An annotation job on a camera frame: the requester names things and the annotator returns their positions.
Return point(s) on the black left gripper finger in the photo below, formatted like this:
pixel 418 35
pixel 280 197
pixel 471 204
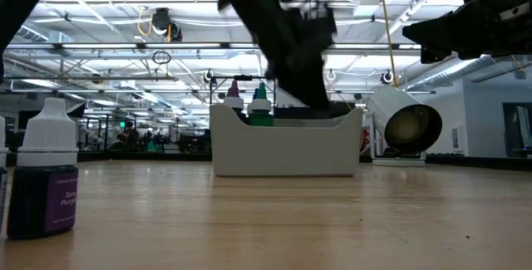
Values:
pixel 305 83

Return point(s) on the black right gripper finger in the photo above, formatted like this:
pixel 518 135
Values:
pixel 440 33
pixel 430 57

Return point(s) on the large green-capped colouring bottle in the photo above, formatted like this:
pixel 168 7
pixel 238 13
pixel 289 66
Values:
pixel 262 108

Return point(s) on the large blue-capped colouring bottle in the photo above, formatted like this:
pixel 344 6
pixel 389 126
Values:
pixel 255 95

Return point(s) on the large purple-capped colouring bottle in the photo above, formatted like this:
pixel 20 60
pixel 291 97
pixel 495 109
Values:
pixel 234 95

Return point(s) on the small taro purple dropper bottle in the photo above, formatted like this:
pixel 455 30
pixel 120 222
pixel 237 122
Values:
pixel 45 187

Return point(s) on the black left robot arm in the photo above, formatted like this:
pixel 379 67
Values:
pixel 21 8

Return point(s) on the black equipment case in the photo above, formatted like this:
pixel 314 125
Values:
pixel 291 113

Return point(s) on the white spotlight lamp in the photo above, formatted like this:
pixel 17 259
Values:
pixel 395 108

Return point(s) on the white plastic storage bin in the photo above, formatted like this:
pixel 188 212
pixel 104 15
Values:
pixel 282 149

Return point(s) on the person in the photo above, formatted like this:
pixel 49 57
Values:
pixel 129 135

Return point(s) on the black overhead frame rail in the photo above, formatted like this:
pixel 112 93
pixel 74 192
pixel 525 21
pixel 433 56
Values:
pixel 124 46

